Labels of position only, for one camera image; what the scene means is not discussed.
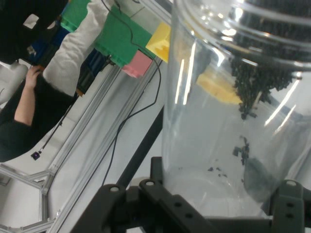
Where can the aluminium frame strut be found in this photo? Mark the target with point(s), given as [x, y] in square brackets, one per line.
[36, 180]

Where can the blue plastic crate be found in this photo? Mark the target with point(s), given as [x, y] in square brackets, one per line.
[92, 68]
[46, 46]

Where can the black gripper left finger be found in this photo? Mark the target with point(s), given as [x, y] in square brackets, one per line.
[121, 213]

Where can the tall clear plastic jar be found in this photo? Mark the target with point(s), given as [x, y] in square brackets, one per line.
[206, 145]

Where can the small black camera device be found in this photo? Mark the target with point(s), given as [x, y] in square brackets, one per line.
[36, 155]

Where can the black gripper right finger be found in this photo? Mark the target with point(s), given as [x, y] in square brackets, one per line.
[289, 208]

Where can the small green plastic bin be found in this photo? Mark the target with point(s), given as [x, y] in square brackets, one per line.
[74, 15]

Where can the black seeds heap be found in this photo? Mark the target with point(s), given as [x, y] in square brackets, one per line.
[255, 80]

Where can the black bag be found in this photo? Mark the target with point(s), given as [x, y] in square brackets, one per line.
[22, 36]

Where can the white cloth cover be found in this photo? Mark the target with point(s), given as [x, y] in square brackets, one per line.
[73, 55]

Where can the aluminium frame rail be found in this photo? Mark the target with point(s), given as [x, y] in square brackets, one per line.
[92, 155]

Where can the black stand pole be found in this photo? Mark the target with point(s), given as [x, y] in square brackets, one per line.
[143, 145]

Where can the person black clothing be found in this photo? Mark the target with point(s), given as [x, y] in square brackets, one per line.
[48, 104]

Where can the bare person hand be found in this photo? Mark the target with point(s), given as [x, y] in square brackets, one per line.
[32, 77]

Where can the bare person forearm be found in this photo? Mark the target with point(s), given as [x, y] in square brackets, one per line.
[24, 106]

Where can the large green plastic bin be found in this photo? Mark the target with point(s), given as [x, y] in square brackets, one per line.
[121, 38]

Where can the pink plastic bin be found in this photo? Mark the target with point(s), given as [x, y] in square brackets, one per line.
[137, 64]

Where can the yellow plastic bin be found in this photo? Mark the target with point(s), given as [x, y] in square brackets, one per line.
[160, 41]

